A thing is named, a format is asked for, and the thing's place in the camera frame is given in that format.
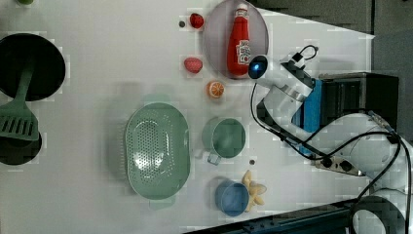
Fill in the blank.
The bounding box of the large black bowl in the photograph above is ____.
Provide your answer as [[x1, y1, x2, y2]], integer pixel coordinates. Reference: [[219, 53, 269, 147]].
[[0, 33, 66, 102]]

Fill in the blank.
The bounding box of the grey round plate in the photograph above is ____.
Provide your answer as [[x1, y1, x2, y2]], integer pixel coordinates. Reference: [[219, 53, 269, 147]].
[[203, 0, 269, 79]]

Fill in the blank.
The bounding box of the black toaster oven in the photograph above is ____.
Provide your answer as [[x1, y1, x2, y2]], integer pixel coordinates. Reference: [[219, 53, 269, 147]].
[[309, 71, 399, 177]]

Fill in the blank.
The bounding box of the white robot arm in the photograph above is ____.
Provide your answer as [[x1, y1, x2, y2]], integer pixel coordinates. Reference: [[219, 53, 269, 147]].
[[247, 55, 412, 234]]

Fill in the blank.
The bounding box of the red ketchup bottle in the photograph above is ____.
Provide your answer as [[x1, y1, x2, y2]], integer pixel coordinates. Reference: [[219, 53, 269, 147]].
[[227, 4, 251, 76]]

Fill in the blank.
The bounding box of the green cylinder object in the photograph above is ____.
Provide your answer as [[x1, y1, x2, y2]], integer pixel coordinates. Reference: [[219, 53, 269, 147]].
[[18, 0, 34, 5]]

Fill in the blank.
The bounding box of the pink toy strawberry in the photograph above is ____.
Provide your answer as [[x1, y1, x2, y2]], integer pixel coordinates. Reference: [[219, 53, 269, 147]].
[[184, 58, 204, 74]]

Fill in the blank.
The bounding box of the blue cup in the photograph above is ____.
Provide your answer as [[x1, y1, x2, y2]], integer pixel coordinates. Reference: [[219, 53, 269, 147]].
[[214, 179, 249, 216]]

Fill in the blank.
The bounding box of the blue table frame rail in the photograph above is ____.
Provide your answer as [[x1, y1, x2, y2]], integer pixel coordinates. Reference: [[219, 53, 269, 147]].
[[184, 199, 368, 234]]

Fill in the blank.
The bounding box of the small black bowl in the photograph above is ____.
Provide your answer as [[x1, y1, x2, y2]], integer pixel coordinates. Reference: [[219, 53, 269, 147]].
[[0, 135, 42, 166]]

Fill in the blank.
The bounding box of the dark red toy strawberry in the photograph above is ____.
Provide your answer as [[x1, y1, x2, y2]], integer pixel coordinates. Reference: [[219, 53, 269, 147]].
[[189, 13, 205, 29]]

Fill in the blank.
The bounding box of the green mug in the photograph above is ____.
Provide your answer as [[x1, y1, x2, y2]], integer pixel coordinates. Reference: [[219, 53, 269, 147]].
[[202, 117, 245, 166]]

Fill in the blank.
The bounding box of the blue oven door flap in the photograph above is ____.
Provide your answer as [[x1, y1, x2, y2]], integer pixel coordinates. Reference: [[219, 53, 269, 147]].
[[291, 78, 323, 156]]

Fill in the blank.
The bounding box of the green colander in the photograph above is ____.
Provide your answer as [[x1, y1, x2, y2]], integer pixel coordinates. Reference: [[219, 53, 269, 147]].
[[124, 95, 191, 210]]

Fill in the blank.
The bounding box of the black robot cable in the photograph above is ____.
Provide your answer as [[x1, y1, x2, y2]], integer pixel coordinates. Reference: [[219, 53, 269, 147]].
[[249, 82, 413, 234]]

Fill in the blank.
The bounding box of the green slotted spatula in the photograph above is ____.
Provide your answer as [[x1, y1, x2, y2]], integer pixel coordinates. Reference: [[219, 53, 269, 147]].
[[0, 62, 38, 140]]

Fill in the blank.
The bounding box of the peeled toy banana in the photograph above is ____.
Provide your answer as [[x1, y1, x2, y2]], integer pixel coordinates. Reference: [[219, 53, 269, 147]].
[[242, 170, 267, 213]]

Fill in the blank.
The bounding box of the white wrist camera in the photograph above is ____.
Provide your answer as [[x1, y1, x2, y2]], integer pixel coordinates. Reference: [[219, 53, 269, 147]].
[[281, 45, 319, 68]]

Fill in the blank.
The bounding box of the toy orange half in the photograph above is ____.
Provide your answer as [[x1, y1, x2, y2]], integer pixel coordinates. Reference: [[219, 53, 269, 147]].
[[206, 81, 225, 98]]

